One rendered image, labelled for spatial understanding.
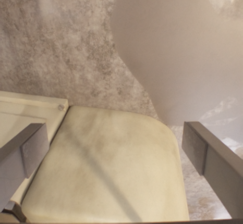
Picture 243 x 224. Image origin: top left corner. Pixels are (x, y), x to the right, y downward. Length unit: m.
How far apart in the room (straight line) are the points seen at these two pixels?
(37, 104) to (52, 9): 0.56
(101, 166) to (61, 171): 0.17
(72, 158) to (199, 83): 0.72
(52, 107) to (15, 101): 0.24
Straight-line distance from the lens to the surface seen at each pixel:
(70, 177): 0.82
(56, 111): 1.09
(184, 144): 0.16
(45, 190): 0.82
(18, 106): 1.20
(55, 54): 0.96
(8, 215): 0.86
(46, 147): 0.17
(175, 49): 0.86
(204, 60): 0.91
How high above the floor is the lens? 0.78
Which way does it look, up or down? 50 degrees down
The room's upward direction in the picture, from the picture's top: 170 degrees counter-clockwise
